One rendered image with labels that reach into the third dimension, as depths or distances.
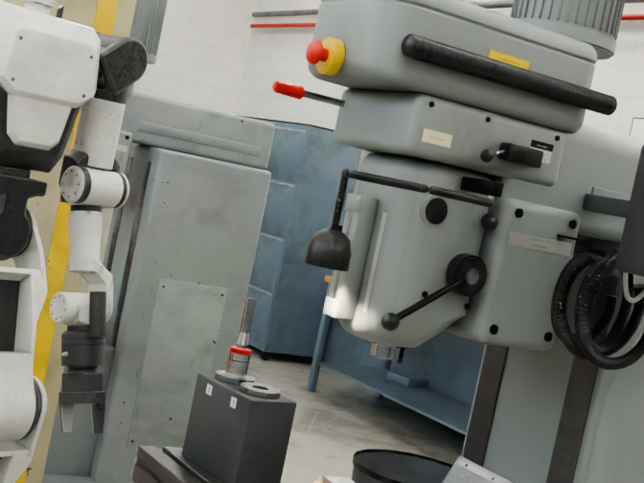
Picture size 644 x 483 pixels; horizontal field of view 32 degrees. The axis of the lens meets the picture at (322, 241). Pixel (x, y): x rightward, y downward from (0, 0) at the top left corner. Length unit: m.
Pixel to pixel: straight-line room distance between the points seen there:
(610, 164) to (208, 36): 9.78
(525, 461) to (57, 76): 1.16
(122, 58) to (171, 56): 9.16
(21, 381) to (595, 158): 1.15
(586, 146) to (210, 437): 1.01
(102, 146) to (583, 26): 1.01
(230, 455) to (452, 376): 6.01
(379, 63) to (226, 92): 10.07
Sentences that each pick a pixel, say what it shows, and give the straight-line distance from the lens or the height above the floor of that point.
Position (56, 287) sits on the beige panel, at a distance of 3.50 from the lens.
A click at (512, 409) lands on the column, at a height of 1.20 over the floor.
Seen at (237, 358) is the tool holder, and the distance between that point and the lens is 2.42.
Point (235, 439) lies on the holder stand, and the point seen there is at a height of 1.00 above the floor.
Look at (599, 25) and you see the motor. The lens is 2.06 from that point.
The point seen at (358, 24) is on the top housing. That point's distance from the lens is 1.79.
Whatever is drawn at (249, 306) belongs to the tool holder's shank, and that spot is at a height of 1.26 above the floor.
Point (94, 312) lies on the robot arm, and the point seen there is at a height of 1.20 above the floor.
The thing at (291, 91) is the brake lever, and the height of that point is 1.70.
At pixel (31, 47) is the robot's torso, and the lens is 2.16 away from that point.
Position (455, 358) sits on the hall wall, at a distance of 8.28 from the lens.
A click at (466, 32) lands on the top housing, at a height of 1.84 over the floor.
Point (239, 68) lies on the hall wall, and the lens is 11.84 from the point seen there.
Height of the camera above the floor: 1.56
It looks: 3 degrees down
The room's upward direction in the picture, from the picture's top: 12 degrees clockwise
